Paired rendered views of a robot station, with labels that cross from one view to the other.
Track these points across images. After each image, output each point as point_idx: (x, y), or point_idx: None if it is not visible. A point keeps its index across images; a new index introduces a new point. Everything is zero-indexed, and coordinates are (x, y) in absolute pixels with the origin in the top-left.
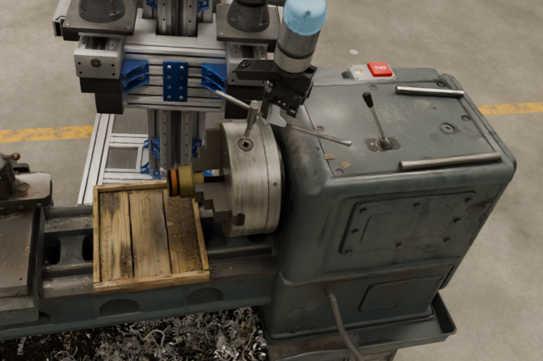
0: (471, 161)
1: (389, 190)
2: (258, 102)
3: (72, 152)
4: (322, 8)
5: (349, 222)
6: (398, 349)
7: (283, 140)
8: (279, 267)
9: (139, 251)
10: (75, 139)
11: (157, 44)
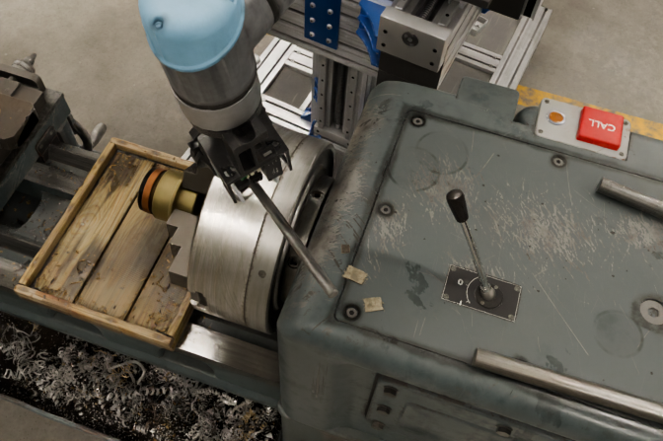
0: (641, 415)
1: (433, 390)
2: (545, 65)
3: (257, 52)
4: (201, 20)
5: (373, 391)
6: None
7: (326, 200)
8: None
9: (109, 261)
10: (269, 36)
11: None
